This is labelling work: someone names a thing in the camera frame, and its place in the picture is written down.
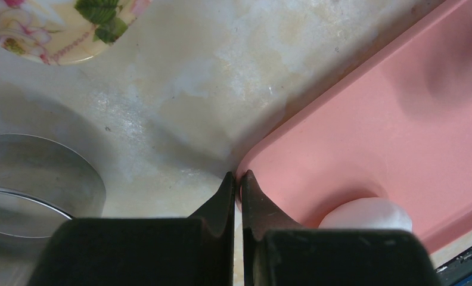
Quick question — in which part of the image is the pink plastic tray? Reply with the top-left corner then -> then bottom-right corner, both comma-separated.
237,1 -> 472,253

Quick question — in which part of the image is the floral yellow tray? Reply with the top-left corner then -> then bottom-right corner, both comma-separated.
0,0 -> 151,66

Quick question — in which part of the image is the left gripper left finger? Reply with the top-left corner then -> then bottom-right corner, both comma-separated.
29,172 -> 236,285

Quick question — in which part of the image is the white dough ball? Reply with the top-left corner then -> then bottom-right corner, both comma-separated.
319,197 -> 412,232

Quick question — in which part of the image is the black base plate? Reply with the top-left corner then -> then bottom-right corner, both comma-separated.
436,246 -> 472,286

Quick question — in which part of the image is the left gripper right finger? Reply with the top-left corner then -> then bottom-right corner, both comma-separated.
240,171 -> 440,285

